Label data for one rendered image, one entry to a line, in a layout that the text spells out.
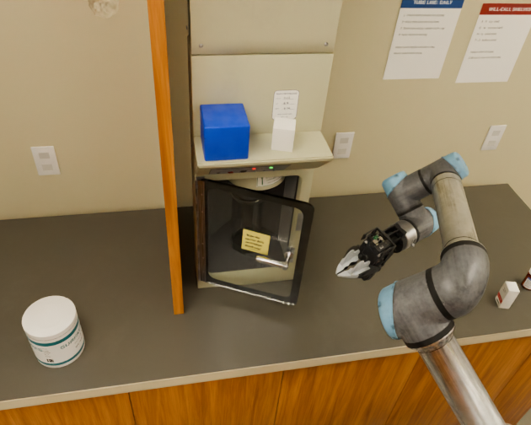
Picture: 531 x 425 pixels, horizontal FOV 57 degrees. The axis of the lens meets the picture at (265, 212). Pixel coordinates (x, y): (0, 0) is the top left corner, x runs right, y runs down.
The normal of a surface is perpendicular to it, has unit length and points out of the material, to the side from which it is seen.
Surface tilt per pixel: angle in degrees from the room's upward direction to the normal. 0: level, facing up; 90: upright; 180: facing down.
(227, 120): 0
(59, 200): 90
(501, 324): 0
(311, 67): 90
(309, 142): 0
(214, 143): 90
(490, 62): 90
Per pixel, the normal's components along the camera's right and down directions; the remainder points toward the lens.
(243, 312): 0.07, -0.75
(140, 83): 0.19, 0.66
